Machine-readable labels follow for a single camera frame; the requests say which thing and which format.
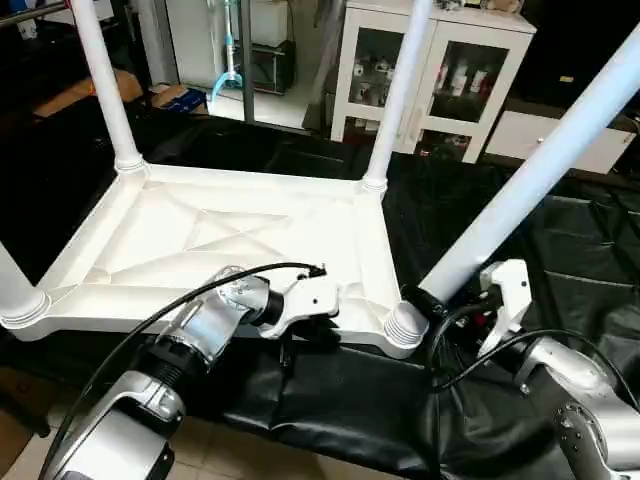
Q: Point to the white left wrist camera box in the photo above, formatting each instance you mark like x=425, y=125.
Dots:
x=305, y=300

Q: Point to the white drawer unit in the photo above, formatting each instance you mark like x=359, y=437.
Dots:
x=520, y=135

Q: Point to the grey metal pole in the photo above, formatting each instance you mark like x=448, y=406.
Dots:
x=247, y=60

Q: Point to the light blue mop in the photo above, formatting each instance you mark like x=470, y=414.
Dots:
x=226, y=60

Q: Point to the brown cardboard box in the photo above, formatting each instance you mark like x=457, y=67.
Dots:
x=178, y=97

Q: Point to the white glass door cabinet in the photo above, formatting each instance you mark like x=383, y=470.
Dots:
x=342, y=70

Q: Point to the white appliance cabinet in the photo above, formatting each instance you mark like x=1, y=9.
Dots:
x=195, y=35

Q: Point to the black work mat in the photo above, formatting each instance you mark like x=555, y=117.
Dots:
x=380, y=400

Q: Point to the black tv cabinet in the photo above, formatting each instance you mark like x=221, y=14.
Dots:
x=580, y=50

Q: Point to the white plastic table top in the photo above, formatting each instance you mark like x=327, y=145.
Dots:
x=200, y=230

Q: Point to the white plastic table leg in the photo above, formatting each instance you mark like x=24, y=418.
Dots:
x=15, y=290
x=395, y=90
x=540, y=170
x=105, y=80

